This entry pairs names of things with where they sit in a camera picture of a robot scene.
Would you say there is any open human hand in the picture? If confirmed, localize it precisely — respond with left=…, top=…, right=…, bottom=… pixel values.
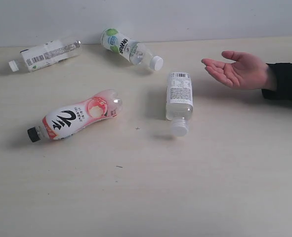
left=202, top=51, right=276, bottom=90

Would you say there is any clear bottle white nutrition label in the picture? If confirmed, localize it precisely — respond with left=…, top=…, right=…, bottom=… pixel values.
left=166, top=72, right=193, bottom=137

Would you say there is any green apple label bottle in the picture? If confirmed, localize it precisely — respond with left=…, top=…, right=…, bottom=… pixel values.
left=101, top=28, right=164, bottom=71

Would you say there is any pink peach label bottle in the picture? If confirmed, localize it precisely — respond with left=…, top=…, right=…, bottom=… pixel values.
left=27, top=89, right=123, bottom=142

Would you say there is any clear bottle white barcode label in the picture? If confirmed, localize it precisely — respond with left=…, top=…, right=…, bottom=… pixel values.
left=8, top=37, right=82, bottom=72

